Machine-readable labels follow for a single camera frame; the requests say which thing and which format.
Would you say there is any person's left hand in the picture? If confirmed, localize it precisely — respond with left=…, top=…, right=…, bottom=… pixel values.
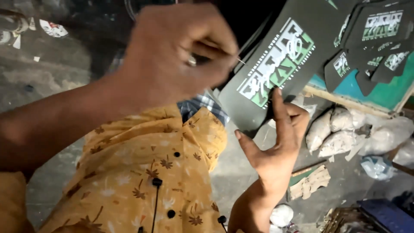
left=119, top=3, right=240, bottom=112

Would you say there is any person's right hand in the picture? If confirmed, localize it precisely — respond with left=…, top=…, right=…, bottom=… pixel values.
left=234, top=87, right=311, bottom=192

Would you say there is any black printed fabric panel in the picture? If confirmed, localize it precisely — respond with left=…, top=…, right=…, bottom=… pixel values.
left=218, top=0, right=360, bottom=138

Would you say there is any blue checkered cloth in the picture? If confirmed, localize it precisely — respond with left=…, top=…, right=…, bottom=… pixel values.
left=177, top=92, right=231, bottom=127

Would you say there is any white filled plastic sack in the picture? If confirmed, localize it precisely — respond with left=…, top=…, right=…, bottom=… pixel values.
left=329, top=107, right=367, bottom=132
left=358, top=116, right=414, bottom=156
left=318, top=130, right=359, bottom=158
left=305, top=109, right=334, bottom=155

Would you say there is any yellow floral shirt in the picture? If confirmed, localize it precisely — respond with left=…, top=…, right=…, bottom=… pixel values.
left=0, top=104, right=241, bottom=233

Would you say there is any torn cardboard scrap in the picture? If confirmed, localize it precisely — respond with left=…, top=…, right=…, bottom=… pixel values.
left=289, top=165, right=332, bottom=201

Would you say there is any white torn paper scrap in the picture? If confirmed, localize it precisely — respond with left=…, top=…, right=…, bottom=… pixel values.
left=39, top=19, right=69, bottom=38

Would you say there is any teal wooden work table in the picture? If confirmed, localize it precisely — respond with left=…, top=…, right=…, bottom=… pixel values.
left=303, top=51, right=414, bottom=120

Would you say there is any white round lump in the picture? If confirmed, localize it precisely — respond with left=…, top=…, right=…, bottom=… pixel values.
left=269, top=204, right=295, bottom=228

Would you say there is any pile of black printed pieces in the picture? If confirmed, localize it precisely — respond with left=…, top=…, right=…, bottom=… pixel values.
left=323, top=0, right=414, bottom=97

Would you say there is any crumpled clear plastic bag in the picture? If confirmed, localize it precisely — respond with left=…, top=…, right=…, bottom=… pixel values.
left=360, top=155, right=397, bottom=181

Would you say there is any heap of paper scraps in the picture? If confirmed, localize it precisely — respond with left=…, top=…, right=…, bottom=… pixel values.
left=0, top=11, right=37, bottom=50

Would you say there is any blue plastic crate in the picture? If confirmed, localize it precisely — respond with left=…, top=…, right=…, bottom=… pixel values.
left=357, top=198, right=414, bottom=233

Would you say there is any black clip-on microphone cable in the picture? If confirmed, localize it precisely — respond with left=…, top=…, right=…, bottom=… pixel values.
left=149, top=177, right=163, bottom=233
left=217, top=215, right=229, bottom=233

